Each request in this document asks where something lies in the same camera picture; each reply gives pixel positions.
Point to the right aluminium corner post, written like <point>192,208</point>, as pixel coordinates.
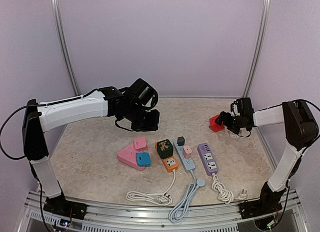
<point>258,47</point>

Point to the purple power strip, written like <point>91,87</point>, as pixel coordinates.
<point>207,158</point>

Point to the dark grey charger plug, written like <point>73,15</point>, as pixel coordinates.
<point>181,141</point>

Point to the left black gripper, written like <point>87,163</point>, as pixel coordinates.
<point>153,125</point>

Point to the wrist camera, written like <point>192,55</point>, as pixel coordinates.
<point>242,107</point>
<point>142,94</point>

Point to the light blue power strip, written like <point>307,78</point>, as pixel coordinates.
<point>188,163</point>

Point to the pink triangular power socket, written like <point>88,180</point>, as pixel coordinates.
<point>128,156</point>

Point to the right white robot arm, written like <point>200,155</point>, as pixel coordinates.
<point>301,131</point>

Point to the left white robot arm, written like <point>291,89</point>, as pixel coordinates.
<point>41,118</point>

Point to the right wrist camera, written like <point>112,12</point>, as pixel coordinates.
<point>242,107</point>

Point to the aluminium corner post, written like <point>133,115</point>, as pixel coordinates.
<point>63,46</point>
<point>258,47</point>

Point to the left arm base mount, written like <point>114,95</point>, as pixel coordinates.
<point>65,208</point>

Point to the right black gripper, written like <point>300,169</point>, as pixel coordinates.
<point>225,117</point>

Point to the pale pink charger plug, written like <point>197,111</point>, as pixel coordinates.
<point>187,152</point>

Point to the blue charger plug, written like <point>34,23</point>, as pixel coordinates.
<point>143,159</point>

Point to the red cube socket adapter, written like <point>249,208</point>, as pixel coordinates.
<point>214,126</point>

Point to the orange power strip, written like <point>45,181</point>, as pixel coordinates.
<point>170,164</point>

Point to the aluminium front rail frame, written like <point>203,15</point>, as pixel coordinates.
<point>108,217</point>

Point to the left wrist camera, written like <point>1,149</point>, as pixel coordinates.
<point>142,94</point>

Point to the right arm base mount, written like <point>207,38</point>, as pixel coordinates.
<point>268,202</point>

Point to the white charger plug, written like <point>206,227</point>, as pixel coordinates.
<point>233,135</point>

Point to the left aluminium corner post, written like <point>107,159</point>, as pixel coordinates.
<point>63,46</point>

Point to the dark green cube adapter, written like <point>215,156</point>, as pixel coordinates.
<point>164,148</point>

